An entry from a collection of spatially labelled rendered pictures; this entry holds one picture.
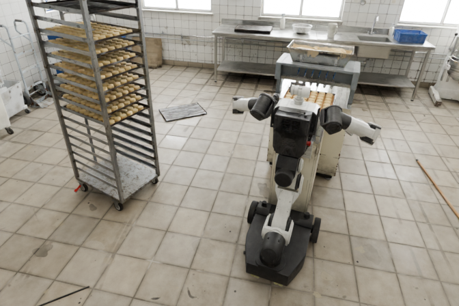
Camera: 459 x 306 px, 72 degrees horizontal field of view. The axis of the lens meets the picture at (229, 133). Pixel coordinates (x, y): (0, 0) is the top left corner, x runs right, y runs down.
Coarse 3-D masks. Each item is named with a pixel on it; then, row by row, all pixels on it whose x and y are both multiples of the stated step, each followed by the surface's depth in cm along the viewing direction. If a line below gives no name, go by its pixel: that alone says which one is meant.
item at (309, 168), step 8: (312, 136) 238; (320, 136) 238; (320, 144) 248; (312, 152) 236; (304, 160) 242; (312, 160) 239; (272, 168) 256; (304, 168) 245; (312, 168) 242; (272, 176) 260; (304, 176) 249; (312, 176) 246; (272, 184) 264; (304, 184) 252; (312, 184) 256; (272, 192) 268; (304, 192) 256; (272, 200) 272; (296, 200) 262; (304, 200) 259; (296, 208) 266; (304, 208) 263
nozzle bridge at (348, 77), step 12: (288, 60) 289; (276, 72) 289; (288, 72) 294; (300, 72) 290; (324, 72) 282; (336, 72) 278; (348, 72) 266; (276, 84) 306; (324, 84) 282; (336, 84) 278; (348, 84) 276; (348, 96) 292
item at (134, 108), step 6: (72, 108) 261; (78, 108) 261; (126, 108) 266; (132, 108) 263; (138, 108) 264; (144, 108) 268; (84, 114) 255; (90, 114) 252; (96, 114) 252; (114, 114) 256; (120, 114) 254; (126, 114) 256; (132, 114) 258; (102, 120) 245; (114, 120) 247
